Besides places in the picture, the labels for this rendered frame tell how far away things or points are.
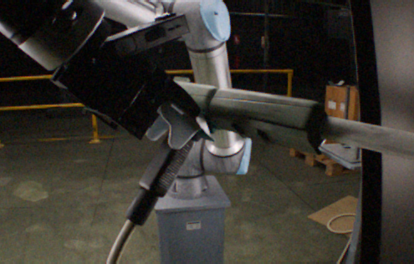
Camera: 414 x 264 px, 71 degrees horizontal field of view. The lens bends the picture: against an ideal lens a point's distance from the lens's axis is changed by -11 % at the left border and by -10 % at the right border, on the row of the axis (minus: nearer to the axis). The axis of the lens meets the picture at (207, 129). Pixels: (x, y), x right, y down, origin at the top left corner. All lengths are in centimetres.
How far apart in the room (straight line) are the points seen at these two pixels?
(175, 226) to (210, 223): 15
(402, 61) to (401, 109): 6
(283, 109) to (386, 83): 17
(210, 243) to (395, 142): 117
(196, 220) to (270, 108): 102
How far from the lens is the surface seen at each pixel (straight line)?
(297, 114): 34
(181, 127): 40
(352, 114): 369
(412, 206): 45
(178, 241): 137
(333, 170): 348
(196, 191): 134
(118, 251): 45
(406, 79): 44
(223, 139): 115
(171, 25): 40
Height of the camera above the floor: 123
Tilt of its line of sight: 13 degrees down
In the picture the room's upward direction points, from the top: straight up
